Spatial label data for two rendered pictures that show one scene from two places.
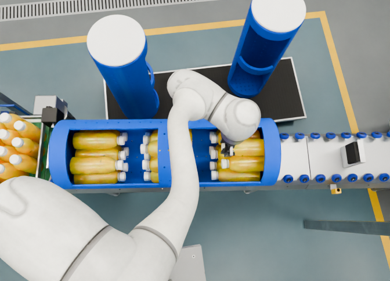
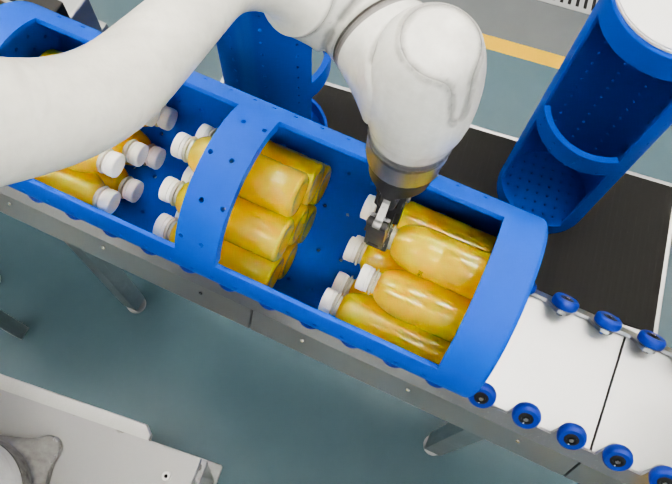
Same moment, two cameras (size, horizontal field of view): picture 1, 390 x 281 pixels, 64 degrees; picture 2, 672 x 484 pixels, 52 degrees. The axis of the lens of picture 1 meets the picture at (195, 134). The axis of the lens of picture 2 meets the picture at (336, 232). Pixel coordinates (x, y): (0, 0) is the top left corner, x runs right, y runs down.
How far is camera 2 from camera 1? 0.41 m
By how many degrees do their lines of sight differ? 11
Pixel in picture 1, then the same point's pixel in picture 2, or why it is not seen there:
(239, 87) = (522, 198)
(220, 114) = (369, 34)
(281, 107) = (603, 288)
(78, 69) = not seen: hidden behind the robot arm
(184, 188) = (73, 61)
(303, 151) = (600, 369)
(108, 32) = not seen: outside the picture
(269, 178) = (464, 364)
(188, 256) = (154, 469)
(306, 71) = not seen: outside the picture
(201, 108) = not seen: outside the picture
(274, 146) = (514, 278)
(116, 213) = (113, 350)
